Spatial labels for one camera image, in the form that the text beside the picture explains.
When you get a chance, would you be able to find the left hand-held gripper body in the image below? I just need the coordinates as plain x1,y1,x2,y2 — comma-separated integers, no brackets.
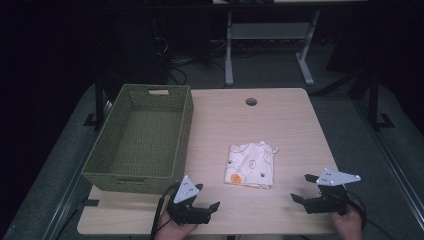
166,174,212,226

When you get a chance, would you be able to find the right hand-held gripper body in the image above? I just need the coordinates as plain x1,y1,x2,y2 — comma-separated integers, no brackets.
303,167,362,216

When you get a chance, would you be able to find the white patterned cloth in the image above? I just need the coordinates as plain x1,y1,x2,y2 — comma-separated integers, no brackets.
223,140,280,190

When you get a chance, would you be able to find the green woven basket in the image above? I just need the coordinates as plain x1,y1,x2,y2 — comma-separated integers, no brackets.
81,83,195,196

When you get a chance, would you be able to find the person's left hand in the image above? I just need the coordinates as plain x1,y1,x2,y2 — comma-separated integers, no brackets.
154,209,200,240

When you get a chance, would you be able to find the person's right hand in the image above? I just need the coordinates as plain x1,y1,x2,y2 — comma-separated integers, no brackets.
329,203,365,240

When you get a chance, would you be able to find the black metal stand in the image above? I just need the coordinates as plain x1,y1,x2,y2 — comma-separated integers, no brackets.
83,74,109,131
364,68,396,132

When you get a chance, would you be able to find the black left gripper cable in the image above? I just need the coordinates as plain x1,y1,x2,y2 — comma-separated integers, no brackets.
149,182,181,240

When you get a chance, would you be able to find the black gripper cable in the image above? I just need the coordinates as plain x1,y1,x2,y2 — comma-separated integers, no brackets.
344,190,398,240
149,182,181,240

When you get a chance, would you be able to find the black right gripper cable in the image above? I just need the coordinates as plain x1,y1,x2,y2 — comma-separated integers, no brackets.
344,190,398,240

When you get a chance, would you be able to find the bundle of floor cables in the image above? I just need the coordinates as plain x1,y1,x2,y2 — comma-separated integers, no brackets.
151,19,228,86

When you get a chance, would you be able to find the white metal table frame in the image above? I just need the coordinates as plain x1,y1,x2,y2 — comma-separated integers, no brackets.
224,9,322,87

